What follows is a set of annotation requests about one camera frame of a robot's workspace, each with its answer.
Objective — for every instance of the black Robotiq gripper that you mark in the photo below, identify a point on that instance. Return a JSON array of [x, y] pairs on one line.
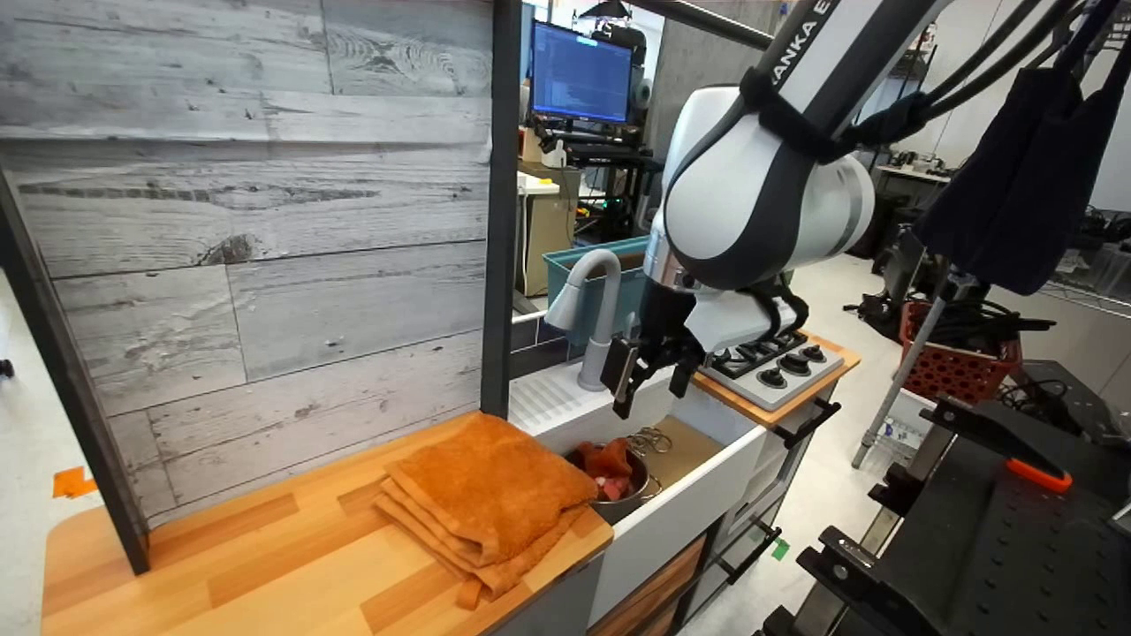
[[670, 323]]

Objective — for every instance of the orange plush toy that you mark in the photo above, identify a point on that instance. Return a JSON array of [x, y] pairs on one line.
[[603, 456]]

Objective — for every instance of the pink plush toy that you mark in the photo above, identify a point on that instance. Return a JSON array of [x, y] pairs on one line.
[[618, 486]]

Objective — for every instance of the orange terry towel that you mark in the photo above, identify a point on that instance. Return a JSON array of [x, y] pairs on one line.
[[489, 496]]

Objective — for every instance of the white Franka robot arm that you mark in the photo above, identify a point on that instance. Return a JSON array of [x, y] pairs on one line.
[[766, 200]]

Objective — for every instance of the small steel pot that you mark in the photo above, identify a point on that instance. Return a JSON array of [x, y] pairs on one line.
[[638, 498]]

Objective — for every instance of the teal plastic planter bin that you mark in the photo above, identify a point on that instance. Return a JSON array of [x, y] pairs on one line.
[[625, 276]]

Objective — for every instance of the black stove knob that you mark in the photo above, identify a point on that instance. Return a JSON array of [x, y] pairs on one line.
[[813, 356], [798, 364], [772, 380]]

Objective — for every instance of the grey toy stove top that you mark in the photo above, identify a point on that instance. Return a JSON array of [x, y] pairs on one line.
[[778, 380]]

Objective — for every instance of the white toy sink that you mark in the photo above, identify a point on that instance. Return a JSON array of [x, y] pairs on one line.
[[692, 516]]

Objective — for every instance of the cardboard box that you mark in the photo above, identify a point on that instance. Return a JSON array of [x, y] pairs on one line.
[[545, 231]]

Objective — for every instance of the green floor tape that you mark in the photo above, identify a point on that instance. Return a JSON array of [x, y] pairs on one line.
[[778, 549]]

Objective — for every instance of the silver stand pole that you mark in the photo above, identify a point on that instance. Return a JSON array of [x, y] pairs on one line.
[[905, 374]]

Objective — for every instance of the red plastic crate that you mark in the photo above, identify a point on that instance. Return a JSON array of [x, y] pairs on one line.
[[956, 373]]

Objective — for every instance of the computer monitor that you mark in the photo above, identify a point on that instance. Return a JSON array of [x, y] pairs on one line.
[[580, 73]]

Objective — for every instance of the black monitor base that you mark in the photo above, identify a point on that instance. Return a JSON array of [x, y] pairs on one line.
[[1014, 551]]

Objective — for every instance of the grey wood backsplash panel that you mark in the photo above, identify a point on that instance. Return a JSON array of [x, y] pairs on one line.
[[253, 236]]

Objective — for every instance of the black hanging cloth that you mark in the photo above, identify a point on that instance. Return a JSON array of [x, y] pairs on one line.
[[1030, 177]]

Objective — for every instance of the orange floor tape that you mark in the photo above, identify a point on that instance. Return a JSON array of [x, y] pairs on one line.
[[74, 482]]

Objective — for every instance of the black caster wheel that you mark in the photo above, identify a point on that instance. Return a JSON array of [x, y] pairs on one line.
[[6, 369]]

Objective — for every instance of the black metal kitchen frame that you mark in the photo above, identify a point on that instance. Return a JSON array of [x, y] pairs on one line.
[[499, 236]]

